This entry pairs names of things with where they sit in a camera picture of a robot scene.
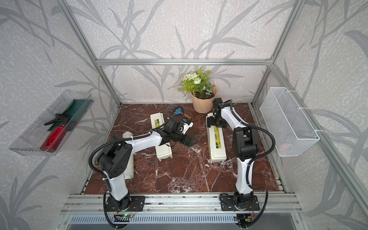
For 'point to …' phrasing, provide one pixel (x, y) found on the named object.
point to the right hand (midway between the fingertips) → (213, 124)
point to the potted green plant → (203, 92)
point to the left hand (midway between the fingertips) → (194, 139)
